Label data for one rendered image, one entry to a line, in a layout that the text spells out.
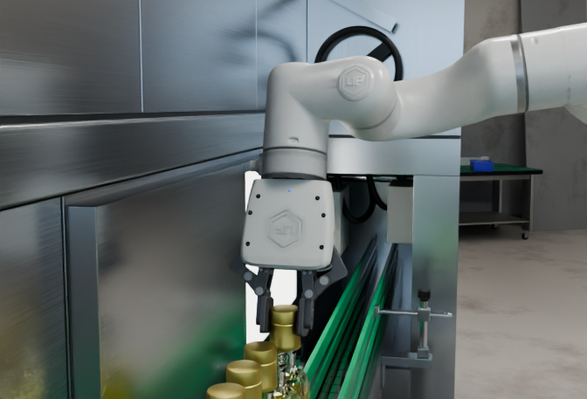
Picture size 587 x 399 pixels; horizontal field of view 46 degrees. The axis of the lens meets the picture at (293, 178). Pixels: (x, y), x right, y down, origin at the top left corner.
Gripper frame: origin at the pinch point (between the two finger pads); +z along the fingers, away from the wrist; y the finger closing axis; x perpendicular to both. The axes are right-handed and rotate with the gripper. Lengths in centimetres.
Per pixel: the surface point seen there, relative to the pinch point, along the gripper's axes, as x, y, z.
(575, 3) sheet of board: 723, 160, -355
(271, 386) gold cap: -5.0, 0.1, 7.0
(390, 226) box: 106, 4, -22
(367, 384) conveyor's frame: 61, 4, 13
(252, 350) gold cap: -6.5, -1.8, 3.5
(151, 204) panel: -8.5, -13.3, -10.8
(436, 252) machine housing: 98, 16, -15
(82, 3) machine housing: -21.5, -16.3, -27.7
